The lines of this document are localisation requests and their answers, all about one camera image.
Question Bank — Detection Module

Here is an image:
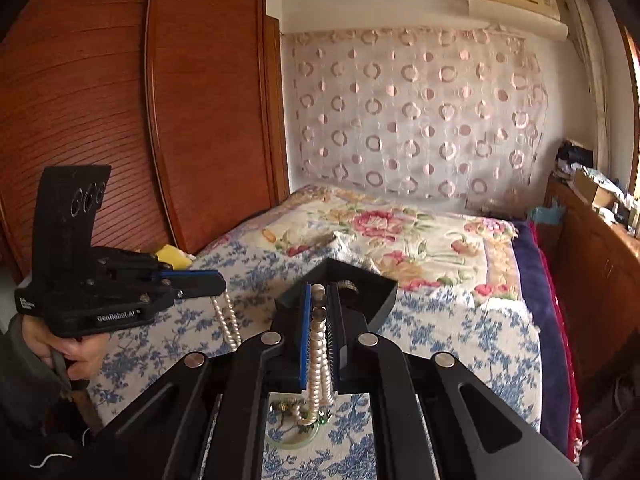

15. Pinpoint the pink floral blanket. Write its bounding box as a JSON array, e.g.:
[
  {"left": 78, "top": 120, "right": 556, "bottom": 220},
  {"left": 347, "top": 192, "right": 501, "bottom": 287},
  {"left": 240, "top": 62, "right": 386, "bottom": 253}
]
[{"left": 197, "top": 182, "right": 531, "bottom": 311}]

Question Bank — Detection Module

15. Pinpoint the teal bag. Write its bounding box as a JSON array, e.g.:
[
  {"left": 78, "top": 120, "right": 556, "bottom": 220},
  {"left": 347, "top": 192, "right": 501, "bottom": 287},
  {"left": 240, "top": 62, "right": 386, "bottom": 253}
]
[{"left": 529, "top": 199, "right": 565, "bottom": 225}]

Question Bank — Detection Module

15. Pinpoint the brown wooden wardrobe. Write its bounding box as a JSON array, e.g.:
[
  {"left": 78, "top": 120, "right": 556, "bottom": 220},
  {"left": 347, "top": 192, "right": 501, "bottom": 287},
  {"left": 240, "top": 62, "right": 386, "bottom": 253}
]
[{"left": 0, "top": 0, "right": 292, "bottom": 283}]

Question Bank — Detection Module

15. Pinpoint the blue floral bedsheet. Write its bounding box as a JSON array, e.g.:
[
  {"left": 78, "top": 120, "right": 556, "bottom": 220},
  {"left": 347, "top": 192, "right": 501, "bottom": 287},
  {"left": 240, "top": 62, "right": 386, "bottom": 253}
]
[{"left": 95, "top": 237, "right": 544, "bottom": 480}]

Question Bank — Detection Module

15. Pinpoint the yellow sponge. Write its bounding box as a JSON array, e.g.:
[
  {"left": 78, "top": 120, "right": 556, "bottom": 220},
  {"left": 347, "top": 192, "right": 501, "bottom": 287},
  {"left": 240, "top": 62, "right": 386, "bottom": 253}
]
[{"left": 154, "top": 244, "right": 195, "bottom": 272}]

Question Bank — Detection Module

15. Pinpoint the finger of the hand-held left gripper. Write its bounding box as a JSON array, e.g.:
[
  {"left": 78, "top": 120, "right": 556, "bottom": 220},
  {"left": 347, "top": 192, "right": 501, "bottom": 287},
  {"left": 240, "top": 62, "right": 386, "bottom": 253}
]
[
  {"left": 152, "top": 266, "right": 222, "bottom": 285},
  {"left": 172, "top": 275, "right": 227, "bottom": 302}
]

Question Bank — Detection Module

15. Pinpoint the person's left hand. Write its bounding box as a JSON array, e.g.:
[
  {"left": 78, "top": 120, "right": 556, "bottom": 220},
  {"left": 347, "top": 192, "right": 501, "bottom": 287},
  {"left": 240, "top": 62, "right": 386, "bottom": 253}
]
[{"left": 20, "top": 316, "right": 109, "bottom": 394}]

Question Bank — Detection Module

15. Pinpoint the circle-patterned sheer curtain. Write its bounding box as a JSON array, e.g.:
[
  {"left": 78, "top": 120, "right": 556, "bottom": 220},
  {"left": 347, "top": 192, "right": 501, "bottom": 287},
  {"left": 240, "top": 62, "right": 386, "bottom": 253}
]
[{"left": 282, "top": 25, "right": 549, "bottom": 202}]

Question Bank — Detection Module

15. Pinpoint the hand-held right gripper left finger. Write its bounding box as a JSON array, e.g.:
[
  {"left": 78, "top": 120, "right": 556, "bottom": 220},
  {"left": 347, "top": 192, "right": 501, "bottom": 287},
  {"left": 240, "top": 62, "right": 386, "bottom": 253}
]
[{"left": 75, "top": 280, "right": 314, "bottom": 480}]

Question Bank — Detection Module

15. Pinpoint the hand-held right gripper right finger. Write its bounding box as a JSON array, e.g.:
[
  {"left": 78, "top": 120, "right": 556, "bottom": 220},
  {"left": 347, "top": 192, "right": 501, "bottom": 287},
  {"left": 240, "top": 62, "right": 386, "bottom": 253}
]
[{"left": 329, "top": 284, "right": 584, "bottom": 480}]

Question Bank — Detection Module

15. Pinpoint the white pearl necklace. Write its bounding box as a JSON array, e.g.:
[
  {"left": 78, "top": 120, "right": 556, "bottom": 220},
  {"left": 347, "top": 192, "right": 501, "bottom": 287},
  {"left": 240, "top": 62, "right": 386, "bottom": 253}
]
[{"left": 209, "top": 292, "right": 337, "bottom": 428}]

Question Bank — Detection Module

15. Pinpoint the cream wall air conditioner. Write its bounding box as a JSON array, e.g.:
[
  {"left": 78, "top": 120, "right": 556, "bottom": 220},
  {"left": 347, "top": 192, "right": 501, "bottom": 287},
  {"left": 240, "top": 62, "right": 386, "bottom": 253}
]
[{"left": 467, "top": 0, "right": 570, "bottom": 42}]

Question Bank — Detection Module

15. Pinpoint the wooden-framed window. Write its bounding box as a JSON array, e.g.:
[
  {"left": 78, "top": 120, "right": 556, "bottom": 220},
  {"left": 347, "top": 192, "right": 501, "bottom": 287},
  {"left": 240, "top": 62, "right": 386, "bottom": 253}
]
[{"left": 617, "top": 20, "right": 640, "bottom": 201}]

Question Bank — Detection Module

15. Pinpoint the green jade bangle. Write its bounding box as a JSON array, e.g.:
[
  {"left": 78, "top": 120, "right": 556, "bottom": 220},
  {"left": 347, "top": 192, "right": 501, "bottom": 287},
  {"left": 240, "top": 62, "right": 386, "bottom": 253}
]
[{"left": 266, "top": 394, "right": 332, "bottom": 449}]

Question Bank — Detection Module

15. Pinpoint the person's left forearm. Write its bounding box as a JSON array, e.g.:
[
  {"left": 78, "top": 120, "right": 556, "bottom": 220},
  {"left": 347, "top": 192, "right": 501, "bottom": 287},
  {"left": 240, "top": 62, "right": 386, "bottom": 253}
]
[{"left": 0, "top": 314, "right": 103, "bottom": 480}]

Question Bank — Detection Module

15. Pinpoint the long wooden cabinet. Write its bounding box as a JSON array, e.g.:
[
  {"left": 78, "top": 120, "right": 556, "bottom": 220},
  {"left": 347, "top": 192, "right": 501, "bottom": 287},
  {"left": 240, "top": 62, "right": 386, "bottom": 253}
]
[{"left": 542, "top": 172, "right": 640, "bottom": 396}]

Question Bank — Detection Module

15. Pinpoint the dark blue and red blanket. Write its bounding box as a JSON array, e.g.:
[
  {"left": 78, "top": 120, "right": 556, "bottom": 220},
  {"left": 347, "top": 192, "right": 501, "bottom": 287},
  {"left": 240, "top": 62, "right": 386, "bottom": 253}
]
[{"left": 510, "top": 219, "right": 585, "bottom": 461}]

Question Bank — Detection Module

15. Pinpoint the black jewelry box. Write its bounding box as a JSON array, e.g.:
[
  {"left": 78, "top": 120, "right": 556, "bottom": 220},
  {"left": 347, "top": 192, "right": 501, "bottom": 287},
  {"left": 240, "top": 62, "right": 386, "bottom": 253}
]
[{"left": 295, "top": 258, "right": 399, "bottom": 333}]

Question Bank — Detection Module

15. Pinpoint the cardboard box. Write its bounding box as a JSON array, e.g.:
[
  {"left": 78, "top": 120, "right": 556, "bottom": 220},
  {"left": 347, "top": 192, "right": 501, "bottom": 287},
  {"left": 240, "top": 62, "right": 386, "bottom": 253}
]
[{"left": 572, "top": 167, "right": 614, "bottom": 209}]

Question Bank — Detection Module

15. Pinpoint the patterned window drape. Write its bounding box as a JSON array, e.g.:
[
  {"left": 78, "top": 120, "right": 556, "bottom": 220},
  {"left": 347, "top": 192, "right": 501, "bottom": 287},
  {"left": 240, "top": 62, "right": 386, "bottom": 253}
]
[{"left": 565, "top": 0, "right": 613, "bottom": 176}]

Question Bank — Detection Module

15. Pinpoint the pile of clothes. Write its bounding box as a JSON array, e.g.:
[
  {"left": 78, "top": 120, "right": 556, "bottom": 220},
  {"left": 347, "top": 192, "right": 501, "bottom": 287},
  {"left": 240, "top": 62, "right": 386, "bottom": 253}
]
[{"left": 556, "top": 139, "right": 597, "bottom": 181}]

